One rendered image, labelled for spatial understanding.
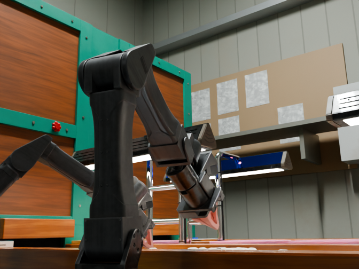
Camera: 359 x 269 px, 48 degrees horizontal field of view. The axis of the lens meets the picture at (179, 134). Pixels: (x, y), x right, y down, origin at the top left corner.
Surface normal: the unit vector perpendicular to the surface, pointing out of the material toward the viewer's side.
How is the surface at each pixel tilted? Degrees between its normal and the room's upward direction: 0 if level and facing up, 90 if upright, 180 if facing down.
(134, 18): 90
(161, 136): 149
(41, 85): 90
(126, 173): 89
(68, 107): 90
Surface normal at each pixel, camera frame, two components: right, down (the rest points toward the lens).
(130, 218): 0.93, -0.11
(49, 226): 0.79, -0.16
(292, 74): -0.60, -0.18
